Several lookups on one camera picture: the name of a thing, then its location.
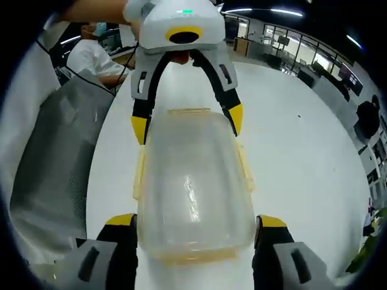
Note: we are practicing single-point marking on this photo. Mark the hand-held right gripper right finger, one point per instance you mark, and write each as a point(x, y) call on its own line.
point(269, 259)

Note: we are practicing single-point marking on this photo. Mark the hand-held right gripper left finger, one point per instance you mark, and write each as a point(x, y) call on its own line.
point(121, 256)

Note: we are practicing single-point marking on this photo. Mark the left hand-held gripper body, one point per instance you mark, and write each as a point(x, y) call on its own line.
point(181, 21)

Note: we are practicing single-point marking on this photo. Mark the clear container with plastic buckle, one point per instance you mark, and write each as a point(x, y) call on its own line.
point(193, 187)

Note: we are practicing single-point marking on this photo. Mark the person's left hand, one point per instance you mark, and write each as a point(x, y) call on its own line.
point(136, 33)

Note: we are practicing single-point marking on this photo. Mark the black cabinet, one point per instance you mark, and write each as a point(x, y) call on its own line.
point(306, 78)

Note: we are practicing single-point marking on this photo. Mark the short ceiling light strip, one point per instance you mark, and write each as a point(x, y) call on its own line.
point(287, 11)

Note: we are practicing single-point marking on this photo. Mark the green potted plant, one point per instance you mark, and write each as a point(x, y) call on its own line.
point(367, 253)

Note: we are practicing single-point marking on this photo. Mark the grey mesh chair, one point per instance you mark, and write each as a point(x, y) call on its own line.
point(60, 151)

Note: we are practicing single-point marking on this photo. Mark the monitor with red screen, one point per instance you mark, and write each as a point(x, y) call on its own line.
point(352, 80)

